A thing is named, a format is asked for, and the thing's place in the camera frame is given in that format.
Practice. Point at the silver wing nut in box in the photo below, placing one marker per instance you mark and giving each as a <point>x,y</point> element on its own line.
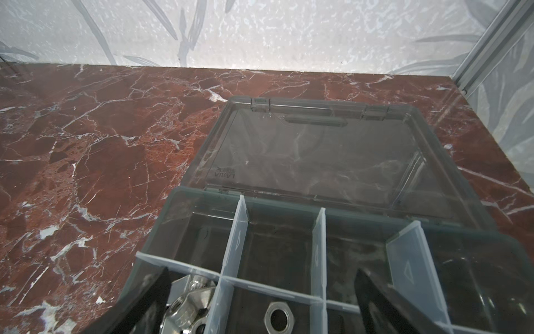
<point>188,304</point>

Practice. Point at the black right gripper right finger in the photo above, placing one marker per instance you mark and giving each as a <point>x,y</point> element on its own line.
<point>384,310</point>

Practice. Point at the aluminium frame post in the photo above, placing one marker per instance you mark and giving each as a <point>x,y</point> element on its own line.
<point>509,25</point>

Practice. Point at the clear plastic organizer box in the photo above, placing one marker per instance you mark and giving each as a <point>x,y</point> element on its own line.
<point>287,199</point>

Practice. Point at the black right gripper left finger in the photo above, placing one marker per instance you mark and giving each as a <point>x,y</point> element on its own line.
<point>141,310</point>

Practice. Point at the silver hex nut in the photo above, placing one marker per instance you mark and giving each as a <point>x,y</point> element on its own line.
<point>278,318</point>

